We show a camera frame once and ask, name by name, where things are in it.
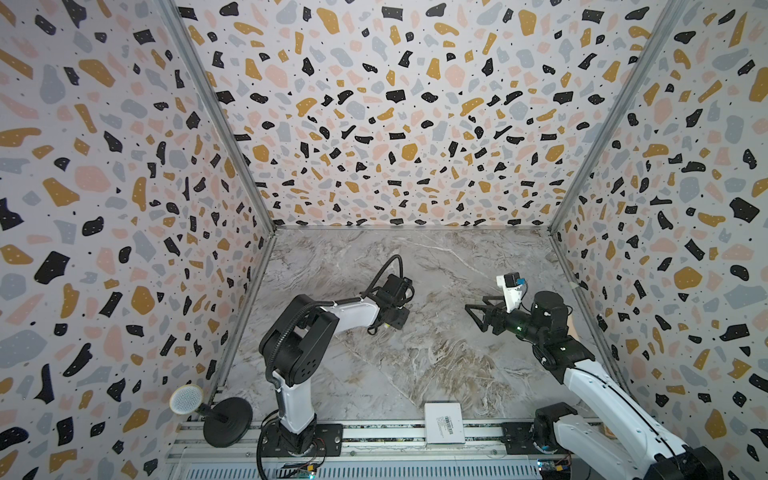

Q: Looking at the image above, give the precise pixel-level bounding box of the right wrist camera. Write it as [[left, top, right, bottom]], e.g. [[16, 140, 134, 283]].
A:
[[496, 272, 528, 313]]

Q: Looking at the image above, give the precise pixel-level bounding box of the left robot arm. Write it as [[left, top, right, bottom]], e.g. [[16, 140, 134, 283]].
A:
[[259, 274, 415, 455]]

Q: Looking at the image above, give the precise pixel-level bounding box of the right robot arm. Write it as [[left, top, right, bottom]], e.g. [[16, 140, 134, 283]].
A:
[[465, 291, 724, 479]]

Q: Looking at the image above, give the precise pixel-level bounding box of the black corrugated cable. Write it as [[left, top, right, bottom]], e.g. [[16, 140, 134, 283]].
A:
[[362, 254, 404, 301]]

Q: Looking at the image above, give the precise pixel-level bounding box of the white box on rail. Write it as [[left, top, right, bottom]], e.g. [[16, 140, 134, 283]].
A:
[[424, 402, 466, 445]]

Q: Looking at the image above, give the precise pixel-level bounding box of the black round stand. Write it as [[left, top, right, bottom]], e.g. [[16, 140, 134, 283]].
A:
[[198, 397, 253, 448]]

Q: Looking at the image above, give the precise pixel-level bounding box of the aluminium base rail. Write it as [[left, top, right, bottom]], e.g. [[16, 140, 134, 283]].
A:
[[167, 419, 579, 479]]

